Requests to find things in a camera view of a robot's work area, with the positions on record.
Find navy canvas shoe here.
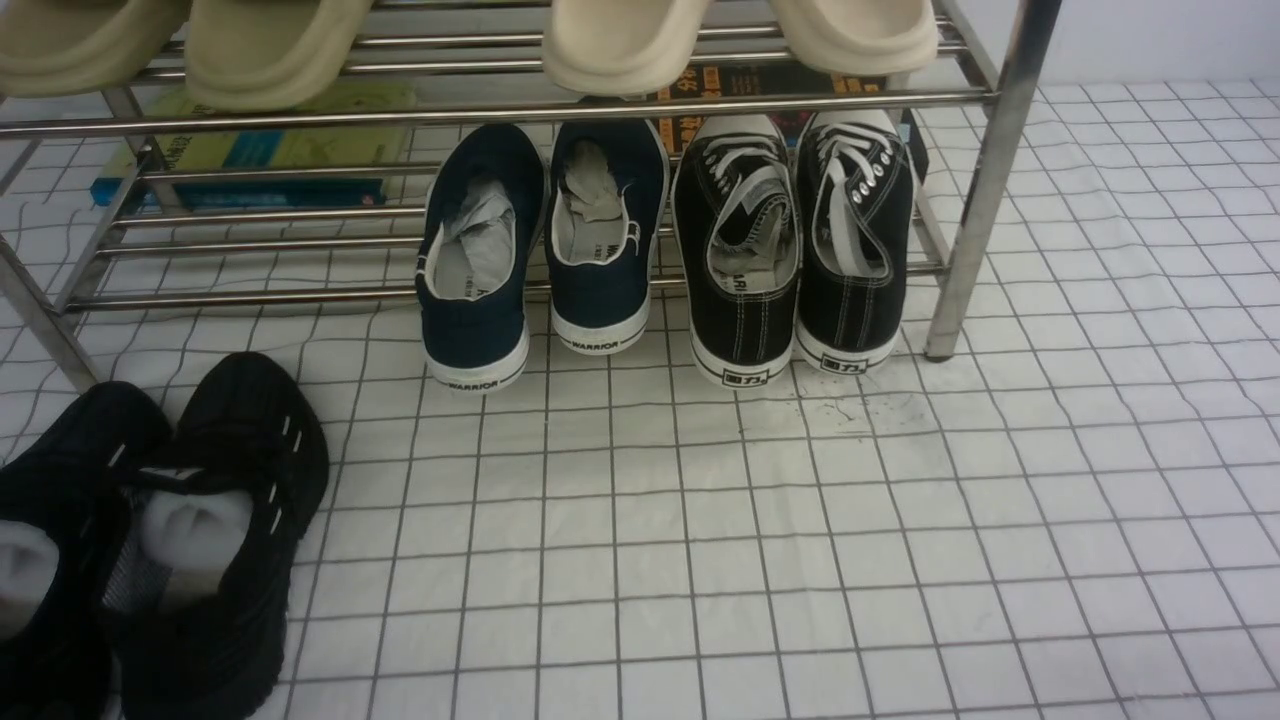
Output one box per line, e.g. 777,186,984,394
545,118,671,356
413,123,550,395

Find black canvas sneaker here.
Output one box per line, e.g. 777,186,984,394
671,115,801,389
792,109,916,375

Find silver metal shoe rack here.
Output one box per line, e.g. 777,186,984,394
3,1,1061,389

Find black orange box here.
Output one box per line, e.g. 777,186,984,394
644,61,931,182

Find cream slipper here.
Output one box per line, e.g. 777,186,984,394
541,1,710,97
771,1,940,77

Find green blue book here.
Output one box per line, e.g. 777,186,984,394
90,79,417,210

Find cream slipper far right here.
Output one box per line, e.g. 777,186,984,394
771,1,940,77

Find beige slipper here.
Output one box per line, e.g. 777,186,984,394
1,1,191,97
184,1,374,111

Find black mesh sneaker right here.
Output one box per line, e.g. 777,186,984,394
99,351,330,719

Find black mesh sneaker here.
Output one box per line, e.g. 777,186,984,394
1,380,172,719
99,351,330,719

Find black mesh sneaker left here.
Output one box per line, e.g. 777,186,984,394
1,380,172,719

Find beige slipper far left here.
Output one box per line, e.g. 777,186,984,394
1,1,191,97

